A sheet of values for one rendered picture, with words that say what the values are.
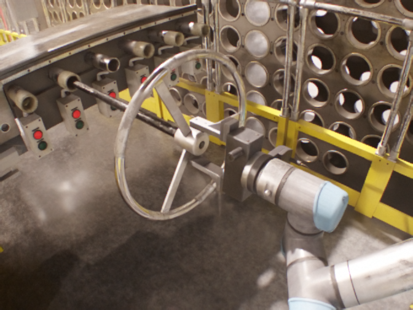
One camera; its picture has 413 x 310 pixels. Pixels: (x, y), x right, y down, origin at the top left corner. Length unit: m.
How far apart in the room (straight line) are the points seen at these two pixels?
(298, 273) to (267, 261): 0.94
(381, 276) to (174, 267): 1.10
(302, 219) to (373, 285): 0.16
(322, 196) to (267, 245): 1.04
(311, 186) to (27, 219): 1.72
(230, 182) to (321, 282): 0.25
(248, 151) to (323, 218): 0.17
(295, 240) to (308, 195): 0.10
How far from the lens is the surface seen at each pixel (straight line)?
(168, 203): 0.67
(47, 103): 1.25
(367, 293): 0.49
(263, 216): 1.61
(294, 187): 0.49
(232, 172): 0.56
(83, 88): 1.00
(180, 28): 1.54
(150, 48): 1.27
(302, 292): 0.50
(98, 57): 1.21
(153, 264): 1.47
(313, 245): 0.54
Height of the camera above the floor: 1.23
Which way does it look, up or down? 38 degrees down
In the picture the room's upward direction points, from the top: 4 degrees counter-clockwise
